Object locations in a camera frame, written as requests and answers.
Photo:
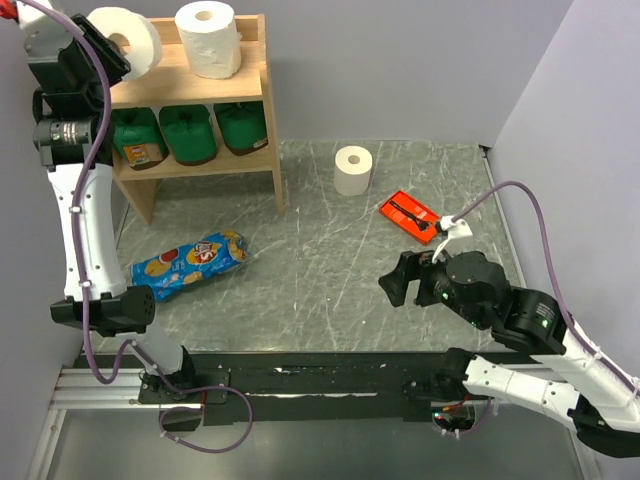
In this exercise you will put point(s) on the blue chips bag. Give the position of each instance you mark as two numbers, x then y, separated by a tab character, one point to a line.
175	269

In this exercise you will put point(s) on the white paper towel roll back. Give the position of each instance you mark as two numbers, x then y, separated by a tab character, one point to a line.
352	170

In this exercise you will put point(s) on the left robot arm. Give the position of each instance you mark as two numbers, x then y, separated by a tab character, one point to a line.
97	299

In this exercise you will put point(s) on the white paper towel roll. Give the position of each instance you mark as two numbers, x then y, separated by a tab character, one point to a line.
352	170
210	38
145	46

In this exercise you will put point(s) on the wooden shelf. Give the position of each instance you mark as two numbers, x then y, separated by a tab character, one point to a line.
172	83

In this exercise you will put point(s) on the white paper towel roll front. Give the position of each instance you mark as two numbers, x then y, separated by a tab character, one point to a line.
210	38

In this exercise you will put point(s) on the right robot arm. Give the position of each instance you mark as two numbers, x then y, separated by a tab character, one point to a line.
588	400

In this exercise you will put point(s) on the green roll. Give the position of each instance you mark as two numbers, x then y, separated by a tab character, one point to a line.
242	126
138	138
188	132

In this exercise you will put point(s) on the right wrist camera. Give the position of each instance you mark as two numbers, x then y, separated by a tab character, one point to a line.
456	236

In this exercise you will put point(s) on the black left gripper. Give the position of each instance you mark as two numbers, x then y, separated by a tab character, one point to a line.
115	61

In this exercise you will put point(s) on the orange razor package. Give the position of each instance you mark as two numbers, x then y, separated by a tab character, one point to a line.
414	218

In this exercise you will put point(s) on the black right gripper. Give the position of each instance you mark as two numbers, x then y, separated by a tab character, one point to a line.
411	264

